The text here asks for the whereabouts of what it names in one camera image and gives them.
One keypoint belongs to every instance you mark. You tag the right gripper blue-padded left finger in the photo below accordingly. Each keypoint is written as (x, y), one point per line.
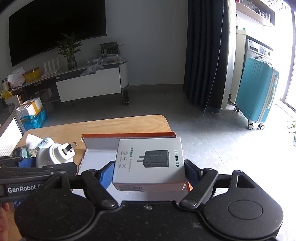
(93, 189)

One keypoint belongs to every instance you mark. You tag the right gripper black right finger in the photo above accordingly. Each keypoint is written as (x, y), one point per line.
(202, 182)

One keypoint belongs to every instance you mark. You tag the toothpick jar with blue label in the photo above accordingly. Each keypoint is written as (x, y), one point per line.
(45, 143)

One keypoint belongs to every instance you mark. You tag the white UGREEN charger box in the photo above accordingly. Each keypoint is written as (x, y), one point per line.
(149, 165)

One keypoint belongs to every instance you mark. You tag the blue tissue pack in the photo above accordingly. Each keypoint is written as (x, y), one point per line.
(26, 163)

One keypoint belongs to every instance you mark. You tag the teal adhesive bandage box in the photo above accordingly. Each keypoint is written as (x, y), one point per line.
(20, 152)

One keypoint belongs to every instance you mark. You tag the person's left hand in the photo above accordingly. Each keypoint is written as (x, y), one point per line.
(4, 225)

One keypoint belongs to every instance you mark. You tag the orange cardboard box tray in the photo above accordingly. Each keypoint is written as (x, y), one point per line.
(102, 148)

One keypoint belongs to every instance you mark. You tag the curved side cabinet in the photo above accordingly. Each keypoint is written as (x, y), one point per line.
(12, 128)

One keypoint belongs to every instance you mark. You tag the blue plastic bag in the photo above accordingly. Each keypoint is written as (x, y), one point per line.
(34, 121)

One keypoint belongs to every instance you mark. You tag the white yellow cardboard box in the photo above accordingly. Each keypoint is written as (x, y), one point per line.
(30, 107)

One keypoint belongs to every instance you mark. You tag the white plastic bag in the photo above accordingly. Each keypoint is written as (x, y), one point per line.
(16, 79)

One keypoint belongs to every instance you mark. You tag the TV console cabinet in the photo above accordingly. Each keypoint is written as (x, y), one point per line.
(70, 85)

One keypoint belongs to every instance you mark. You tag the yellow tin box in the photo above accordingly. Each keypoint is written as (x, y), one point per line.
(32, 74)

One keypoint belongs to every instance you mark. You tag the potted spider plants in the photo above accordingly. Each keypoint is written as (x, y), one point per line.
(292, 130)

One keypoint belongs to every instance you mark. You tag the white wifi router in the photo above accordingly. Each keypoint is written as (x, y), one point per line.
(51, 67)

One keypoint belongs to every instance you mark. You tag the teal suitcase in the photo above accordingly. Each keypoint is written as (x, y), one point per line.
(256, 91)

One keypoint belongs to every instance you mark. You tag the dark blue curtain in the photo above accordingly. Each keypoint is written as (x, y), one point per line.
(206, 54)

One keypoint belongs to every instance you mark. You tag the dark picture box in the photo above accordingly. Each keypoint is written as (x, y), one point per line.
(111, 48)

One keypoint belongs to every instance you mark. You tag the potted bamboo plant on console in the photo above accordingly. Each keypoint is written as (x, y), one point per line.
(68, 46)

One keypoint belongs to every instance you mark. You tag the washing machine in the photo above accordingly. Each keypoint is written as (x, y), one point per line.
(246, 47)

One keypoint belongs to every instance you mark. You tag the large black television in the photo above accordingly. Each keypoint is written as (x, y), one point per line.
(39, 25)

